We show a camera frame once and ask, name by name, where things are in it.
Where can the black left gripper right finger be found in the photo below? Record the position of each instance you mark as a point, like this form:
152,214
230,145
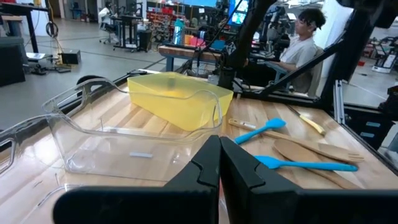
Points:
264,202

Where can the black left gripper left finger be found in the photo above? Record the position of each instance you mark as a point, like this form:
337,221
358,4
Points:
186,202

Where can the wooden spoon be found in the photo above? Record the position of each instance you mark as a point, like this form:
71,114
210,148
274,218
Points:
292,151

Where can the blue silicone spatula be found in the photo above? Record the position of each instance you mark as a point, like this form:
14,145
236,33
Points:
311,165
273,123

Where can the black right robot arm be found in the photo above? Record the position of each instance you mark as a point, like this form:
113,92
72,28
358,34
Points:
245,37

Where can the clear plastic bin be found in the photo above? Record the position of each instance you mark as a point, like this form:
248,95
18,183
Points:
143,161
31,146

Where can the yellow plastic bin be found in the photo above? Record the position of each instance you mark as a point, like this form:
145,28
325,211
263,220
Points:
186,115

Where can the grey chair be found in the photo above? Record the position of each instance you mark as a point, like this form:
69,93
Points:
315,71

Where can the wooden workbench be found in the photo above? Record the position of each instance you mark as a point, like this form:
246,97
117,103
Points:
183,51

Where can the person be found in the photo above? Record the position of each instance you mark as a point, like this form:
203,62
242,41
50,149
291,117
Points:
298,53
107,12

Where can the black trash bin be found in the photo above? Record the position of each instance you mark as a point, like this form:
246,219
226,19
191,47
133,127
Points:
145,40

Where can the blue water bottle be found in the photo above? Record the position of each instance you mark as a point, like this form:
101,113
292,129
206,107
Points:
178,31

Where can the black box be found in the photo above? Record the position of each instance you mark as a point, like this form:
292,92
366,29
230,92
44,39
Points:
71,57

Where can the black standing desk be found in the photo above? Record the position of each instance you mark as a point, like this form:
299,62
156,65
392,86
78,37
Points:
127,18

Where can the black cabinet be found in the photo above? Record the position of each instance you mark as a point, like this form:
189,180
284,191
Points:
12,62

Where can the silver hinge bracket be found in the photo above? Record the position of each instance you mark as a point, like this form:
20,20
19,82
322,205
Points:
339,102

